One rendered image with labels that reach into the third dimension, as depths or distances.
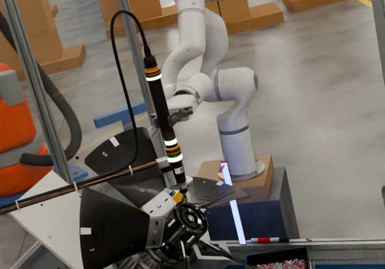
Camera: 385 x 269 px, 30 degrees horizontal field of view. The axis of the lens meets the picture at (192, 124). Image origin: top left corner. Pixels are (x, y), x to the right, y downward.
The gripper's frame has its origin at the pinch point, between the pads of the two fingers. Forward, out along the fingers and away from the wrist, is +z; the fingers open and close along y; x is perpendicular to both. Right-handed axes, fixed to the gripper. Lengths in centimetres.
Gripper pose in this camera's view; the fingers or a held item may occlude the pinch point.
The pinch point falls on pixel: (165, 120)
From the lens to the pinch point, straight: 208.2
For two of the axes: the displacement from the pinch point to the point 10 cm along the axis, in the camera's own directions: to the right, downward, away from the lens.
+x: -2.3, -9.2, -3.2
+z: -3.4, 3.8, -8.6
